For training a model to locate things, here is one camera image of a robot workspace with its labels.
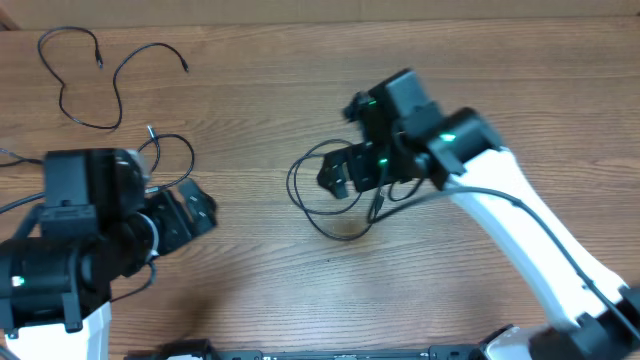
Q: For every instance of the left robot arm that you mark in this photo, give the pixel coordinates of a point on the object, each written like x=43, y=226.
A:
x=97, y=222

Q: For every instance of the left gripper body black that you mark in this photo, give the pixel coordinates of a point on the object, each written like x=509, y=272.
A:
x=172, y=228

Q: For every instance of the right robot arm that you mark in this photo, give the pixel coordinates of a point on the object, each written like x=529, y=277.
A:
x=591, y=312

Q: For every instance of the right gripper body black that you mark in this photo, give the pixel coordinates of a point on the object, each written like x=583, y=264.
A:
x=374, y=169

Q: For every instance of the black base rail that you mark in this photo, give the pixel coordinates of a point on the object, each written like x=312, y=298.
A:
x=345, y=355

